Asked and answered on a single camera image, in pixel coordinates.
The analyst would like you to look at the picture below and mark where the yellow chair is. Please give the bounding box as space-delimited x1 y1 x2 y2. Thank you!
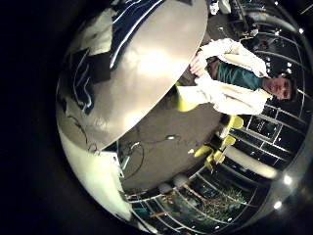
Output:
221 135 238 148
174 81 200 113
208 151 226 165
229 116 245 130
194 145 213 159

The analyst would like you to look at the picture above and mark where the white round stool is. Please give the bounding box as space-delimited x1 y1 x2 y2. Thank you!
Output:
172 173 190 189

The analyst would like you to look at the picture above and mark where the person in white jacket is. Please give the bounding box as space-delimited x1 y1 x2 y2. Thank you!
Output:
189 38 299 116

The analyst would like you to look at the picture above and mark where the green plant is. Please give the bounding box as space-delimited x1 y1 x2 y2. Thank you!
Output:
195 187 248 223

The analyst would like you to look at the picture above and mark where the white round pillar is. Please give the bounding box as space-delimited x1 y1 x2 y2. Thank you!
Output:
224 146 278 180

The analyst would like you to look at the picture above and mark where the floor cable with adapter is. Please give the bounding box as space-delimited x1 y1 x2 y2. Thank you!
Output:
130 133 182 146

